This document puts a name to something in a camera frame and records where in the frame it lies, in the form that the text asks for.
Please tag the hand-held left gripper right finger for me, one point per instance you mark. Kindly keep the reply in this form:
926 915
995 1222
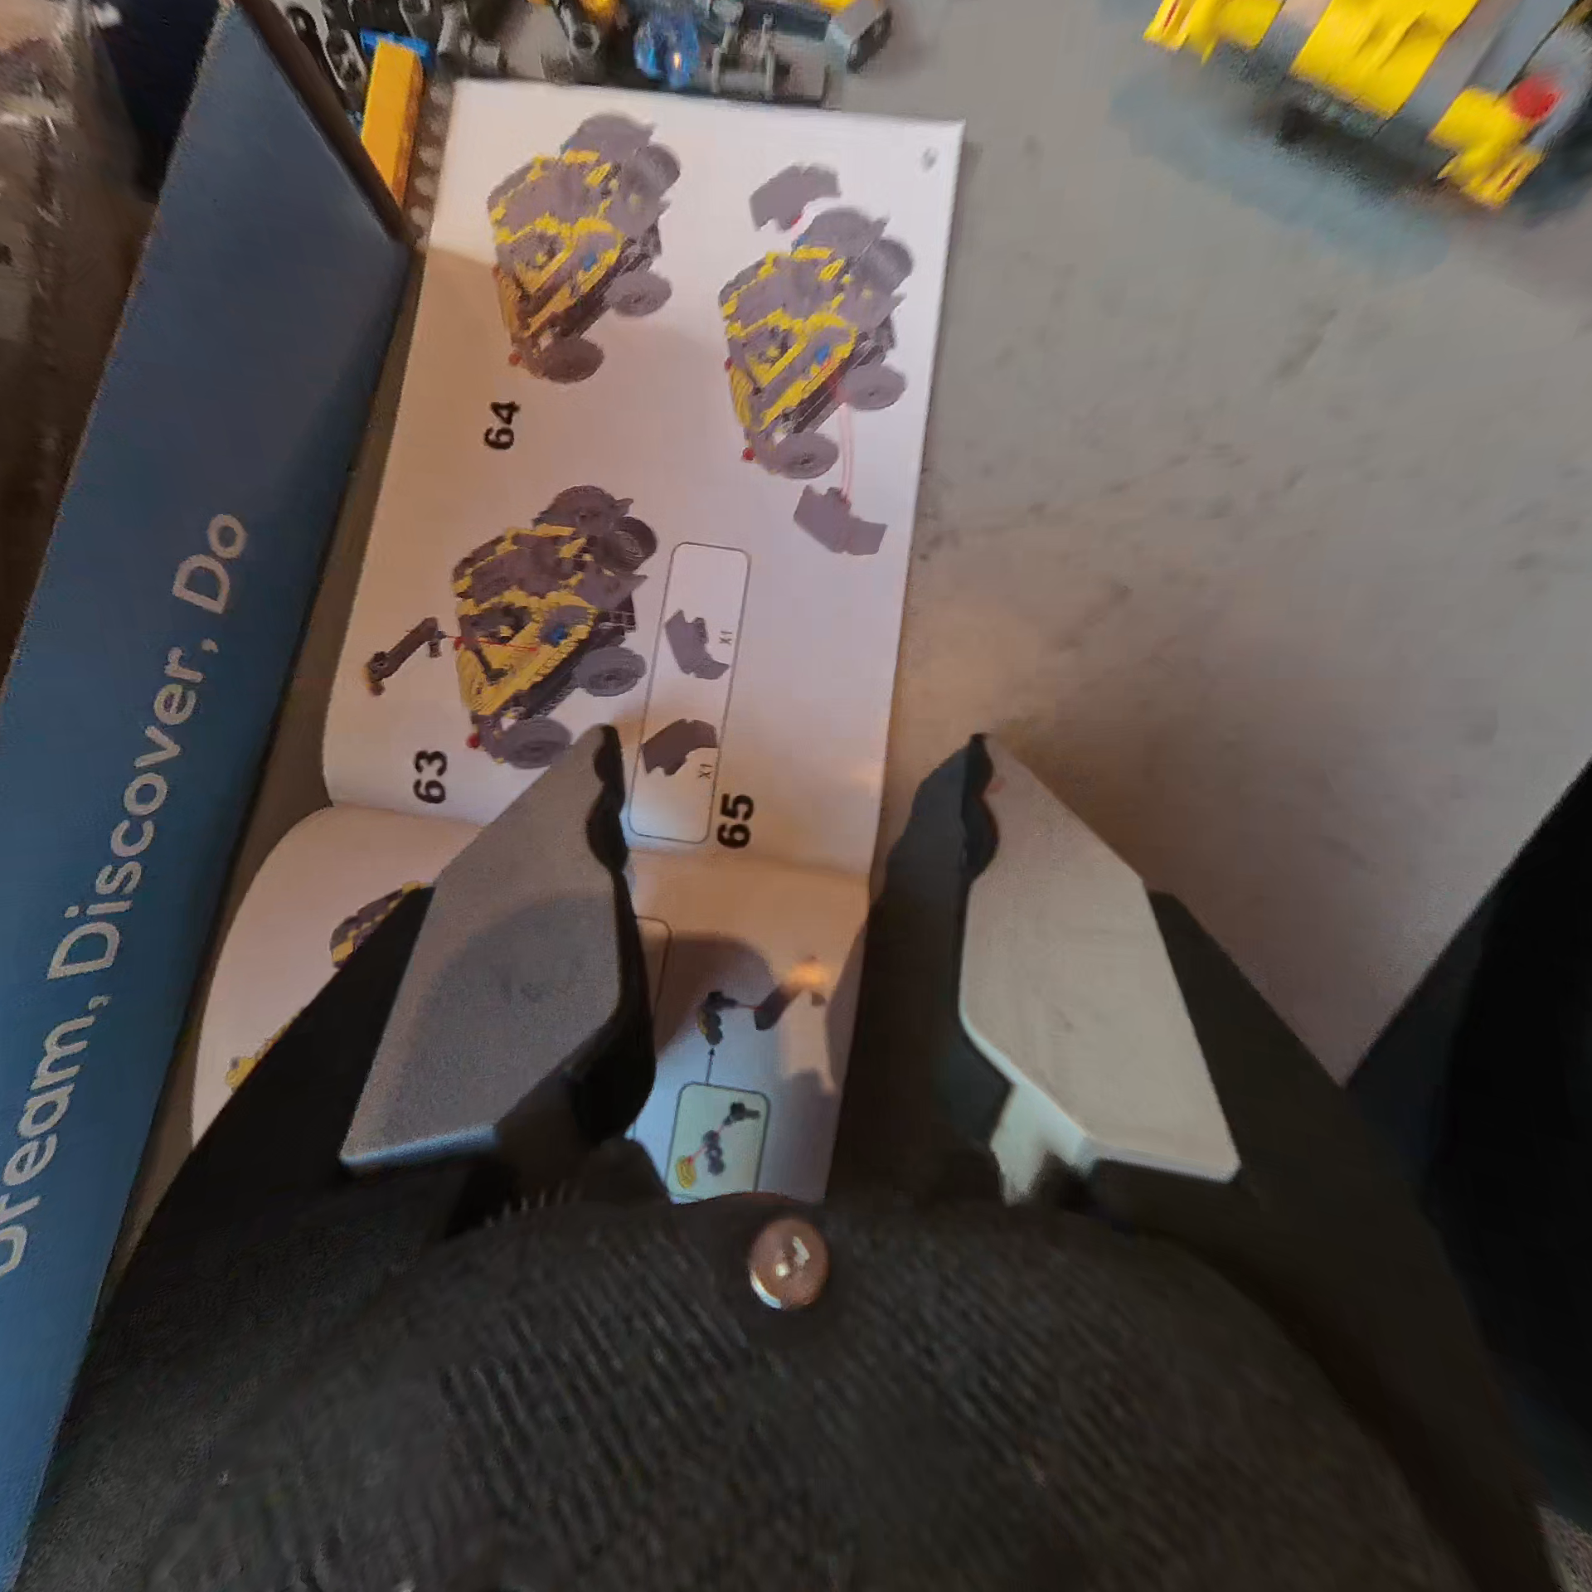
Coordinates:
1085 997

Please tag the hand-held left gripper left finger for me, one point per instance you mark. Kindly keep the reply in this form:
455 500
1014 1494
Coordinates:
497 997

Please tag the toy brick instruction booklet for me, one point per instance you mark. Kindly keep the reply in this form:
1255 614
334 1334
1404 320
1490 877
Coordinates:
747 572

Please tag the grey desk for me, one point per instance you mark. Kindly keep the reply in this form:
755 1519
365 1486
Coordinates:
1197 496

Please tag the blue cardboard box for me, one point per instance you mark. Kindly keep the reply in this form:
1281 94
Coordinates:
174 622

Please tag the crumpled clear plastic bags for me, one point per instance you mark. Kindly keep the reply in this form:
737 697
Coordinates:
52 299

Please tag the long yellow toy brick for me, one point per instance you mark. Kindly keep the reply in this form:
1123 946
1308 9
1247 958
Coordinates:
393 125

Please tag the yellow toy brick vehicle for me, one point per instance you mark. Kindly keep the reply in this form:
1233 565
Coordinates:
1394 75

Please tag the pile of loose toy bricks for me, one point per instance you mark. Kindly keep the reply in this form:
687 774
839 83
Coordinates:
670 37

